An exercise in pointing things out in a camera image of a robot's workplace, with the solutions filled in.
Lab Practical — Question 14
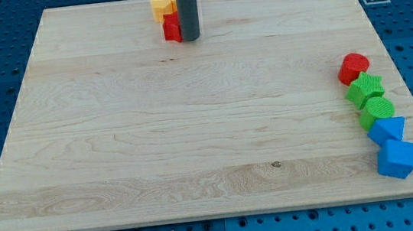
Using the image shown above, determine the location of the light wooden board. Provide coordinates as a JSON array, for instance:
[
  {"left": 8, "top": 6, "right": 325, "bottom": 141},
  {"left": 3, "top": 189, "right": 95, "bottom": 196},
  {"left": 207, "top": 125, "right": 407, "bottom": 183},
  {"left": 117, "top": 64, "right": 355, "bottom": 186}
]
[{"left": 0, "top": 0, "right": 413, "bottom": 231}]

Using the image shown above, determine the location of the yellow block behind rod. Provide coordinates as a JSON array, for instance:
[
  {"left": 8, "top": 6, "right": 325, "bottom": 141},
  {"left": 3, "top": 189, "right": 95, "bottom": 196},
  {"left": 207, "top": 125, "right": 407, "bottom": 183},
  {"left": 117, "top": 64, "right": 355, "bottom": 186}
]
[{"left": 170, "top": 0, "right": 177, "bottom": 13}]

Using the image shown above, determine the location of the yellow hexagon block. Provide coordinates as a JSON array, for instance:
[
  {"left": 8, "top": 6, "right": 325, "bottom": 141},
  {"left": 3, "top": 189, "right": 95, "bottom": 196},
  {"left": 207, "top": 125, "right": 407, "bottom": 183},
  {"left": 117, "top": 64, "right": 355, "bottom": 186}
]
[{"left": 150, "top": 0, "right": 174, "bottom": 23}]

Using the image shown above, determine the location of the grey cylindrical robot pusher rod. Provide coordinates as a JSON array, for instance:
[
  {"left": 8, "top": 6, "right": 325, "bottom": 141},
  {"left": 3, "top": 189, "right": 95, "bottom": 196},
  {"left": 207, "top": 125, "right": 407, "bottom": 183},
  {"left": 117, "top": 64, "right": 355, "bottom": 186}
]
[{"left": 176, "top": 0, "right": 200, "bottom": 42}]

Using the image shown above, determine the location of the red cylinder block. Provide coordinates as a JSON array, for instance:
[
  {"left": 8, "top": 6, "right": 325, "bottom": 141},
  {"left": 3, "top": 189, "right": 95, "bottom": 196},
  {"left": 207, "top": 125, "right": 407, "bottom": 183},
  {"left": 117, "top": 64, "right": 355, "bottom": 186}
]
[{"left": 337, "top": 52, "right": 369, "bottom": 86}]

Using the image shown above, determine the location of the green star block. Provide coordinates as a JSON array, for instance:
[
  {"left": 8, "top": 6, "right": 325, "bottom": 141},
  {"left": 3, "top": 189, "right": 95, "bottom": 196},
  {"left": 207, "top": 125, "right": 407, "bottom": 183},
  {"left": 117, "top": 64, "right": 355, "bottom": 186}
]
[{"left": 345, "top": 72, "right": 385, "bottom": 109}]

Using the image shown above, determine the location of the green cylinder block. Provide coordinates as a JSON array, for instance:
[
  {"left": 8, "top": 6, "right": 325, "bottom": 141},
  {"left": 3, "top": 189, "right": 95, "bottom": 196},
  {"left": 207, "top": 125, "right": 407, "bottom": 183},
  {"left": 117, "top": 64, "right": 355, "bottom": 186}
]
[{"left": 359, "top": 96, "right": 395, "bottom": 131}]

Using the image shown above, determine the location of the blue triangle block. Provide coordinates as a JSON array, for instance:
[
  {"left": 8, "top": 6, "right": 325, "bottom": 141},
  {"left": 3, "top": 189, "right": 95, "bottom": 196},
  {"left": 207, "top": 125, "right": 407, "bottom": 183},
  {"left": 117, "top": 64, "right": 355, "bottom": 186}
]
[{"left": 368, "top": 116, "right": 405, "bottom": 147}]

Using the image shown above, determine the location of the blue cube block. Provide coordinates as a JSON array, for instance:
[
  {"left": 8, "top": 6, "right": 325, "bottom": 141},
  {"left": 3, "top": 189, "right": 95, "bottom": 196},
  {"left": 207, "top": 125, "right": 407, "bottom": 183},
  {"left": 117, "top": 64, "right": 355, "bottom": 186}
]
[{"left": 377, "top": 139, "right": 413, "bottom": 179}]

